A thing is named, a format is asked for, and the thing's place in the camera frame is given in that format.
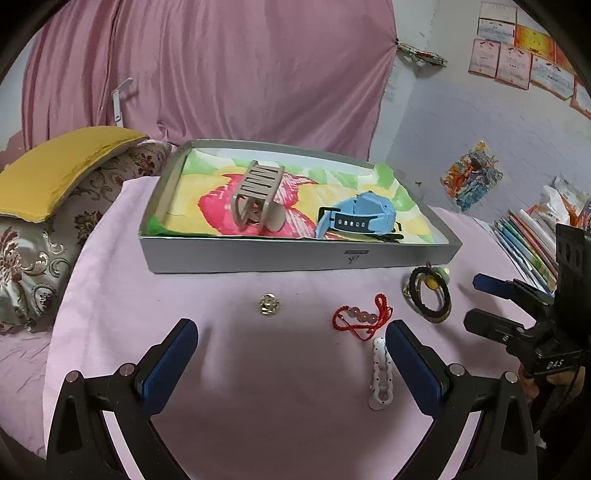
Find blue smart watch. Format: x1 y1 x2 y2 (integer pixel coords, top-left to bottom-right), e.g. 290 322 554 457
315 191 404 242

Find beige hair claw clip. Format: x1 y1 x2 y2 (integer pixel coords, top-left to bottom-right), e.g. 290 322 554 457
230 161 287 234

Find person's right hand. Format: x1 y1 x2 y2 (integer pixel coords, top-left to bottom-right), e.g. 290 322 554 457
518 365 585 405

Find stack of books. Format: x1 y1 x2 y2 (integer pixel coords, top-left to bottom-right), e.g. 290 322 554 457
475 177 591 296

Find floral patterned pillow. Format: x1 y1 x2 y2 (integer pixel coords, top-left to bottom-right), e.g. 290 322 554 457
1 139 173 333

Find pink bed sheet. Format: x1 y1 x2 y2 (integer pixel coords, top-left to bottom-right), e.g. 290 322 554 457
1 177 530 479

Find yellow pillow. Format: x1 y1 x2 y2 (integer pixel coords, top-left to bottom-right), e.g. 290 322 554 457
1 126 147 223

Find colourful floral cloth liner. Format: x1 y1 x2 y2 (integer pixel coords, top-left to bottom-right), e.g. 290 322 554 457
145 149 436 244

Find grey cardboard box tray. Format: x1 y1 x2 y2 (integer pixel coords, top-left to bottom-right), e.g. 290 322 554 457
139 140 462 274

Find pink curtain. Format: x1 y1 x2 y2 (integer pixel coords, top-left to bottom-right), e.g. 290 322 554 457
22 1 397 160

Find colourful wall sticker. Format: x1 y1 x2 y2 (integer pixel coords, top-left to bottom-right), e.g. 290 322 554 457
441 141 504 212

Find white chain hair clip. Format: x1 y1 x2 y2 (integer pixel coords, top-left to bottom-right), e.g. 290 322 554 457
369 337 394 411

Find red string bead bracelet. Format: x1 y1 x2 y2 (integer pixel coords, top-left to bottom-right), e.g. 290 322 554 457
331 292 395 342

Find certificates on wall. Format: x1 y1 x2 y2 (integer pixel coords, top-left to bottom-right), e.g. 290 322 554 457
468 1 590 117

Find small wall shelf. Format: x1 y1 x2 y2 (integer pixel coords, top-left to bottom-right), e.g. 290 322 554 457
398 42 448 68

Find white window handle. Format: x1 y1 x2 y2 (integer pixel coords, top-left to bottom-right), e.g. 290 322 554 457
111 77 133 128

